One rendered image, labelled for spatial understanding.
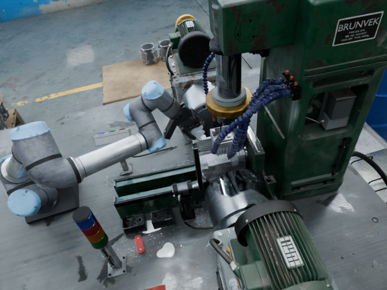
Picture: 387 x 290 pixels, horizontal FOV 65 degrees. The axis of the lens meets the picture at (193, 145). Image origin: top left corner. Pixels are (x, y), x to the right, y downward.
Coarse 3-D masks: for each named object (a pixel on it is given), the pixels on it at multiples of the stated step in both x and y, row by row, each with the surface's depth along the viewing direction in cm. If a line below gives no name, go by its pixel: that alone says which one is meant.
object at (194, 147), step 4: (192, 144) 111; (196, 144) 110; (192, 148) 110; (196, 148) 109; (196, 152) 111; (196, 156) 112; (196, 160) 113; (196, 164) 115; (196, 168) 117; (200, 168) 117; (196, 172) 118; (200, 172) 119; (196, 176) 123; (200, 176) 120; (200, 180) 122; (196, 184) 126; (200, 184) 124; (200, 188) 126
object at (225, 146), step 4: (216, 128) 131; (224, 128) 132; (236, 128) 131; (212, 132) 130; (216, 132) 133; (232, 132) 132; (212, 136) 128; (216, 136) 132; (228, 136) 128; (232, 136) 131; (212, 140) 131; (224, 140) 128; (228, 140) 129; (232, 140) 125; (220, 144) 125; (224, 144) 125; (228, 144) 126; (220, 148) 126; (224, 148) 127; (228, 148) 127; (220, 152) 128; (224, 152) 128
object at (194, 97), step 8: (192, 88) 153; (200, 88) 150; (208, 88) 149; (184, 96) 155; (192, 96) 149; (200, 96) 146; (192, 104) 145; (200, 104) 142; (200, 112) 144; (208, 112) 145; (200, 120) 146; (208, 120) 149; (224, 120) 146; (232, 120) 152; (208, 128) 152; (208, 136) 156
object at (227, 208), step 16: (224, 176) 111; (240, 176) 109; (256, 176) 111; (208, 192) 114; (224, 192) 107; (240, 192) 104; (256, 192) 104; (208, 208) 113; (224, 208) 103; (240, 208) 100; (224, 224) 102
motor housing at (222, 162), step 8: (200, 144) 131; (208, 144) 130; (200, 152) 128; (208, 152) 129; (216, 160) 129; (224, 160) 128; (240, 160) 129; (216, 168) 129; (224, 168) 129; (232, 168) 130; (208, 176) 131; (216, 176) 132
